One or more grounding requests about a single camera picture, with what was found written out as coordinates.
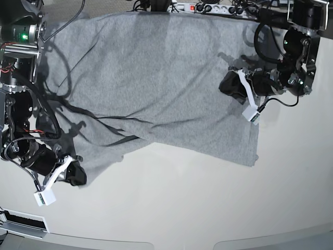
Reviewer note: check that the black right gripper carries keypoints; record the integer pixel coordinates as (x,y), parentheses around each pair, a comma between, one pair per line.
(43,161)

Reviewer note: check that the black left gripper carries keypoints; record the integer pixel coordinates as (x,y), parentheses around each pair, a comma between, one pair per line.
(263,83)

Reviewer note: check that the grey t-shirt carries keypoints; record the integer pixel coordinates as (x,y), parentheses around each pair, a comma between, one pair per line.
(122,81)

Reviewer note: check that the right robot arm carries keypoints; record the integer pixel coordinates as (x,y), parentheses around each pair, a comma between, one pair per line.
(27,119)

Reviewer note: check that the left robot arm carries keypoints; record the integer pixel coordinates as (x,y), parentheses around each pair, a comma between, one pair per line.
(305,22)

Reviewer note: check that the white power strip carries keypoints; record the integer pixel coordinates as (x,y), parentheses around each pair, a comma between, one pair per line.
(215,9)

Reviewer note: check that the white slotted bracket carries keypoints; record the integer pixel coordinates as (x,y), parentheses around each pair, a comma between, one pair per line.
(23,224)

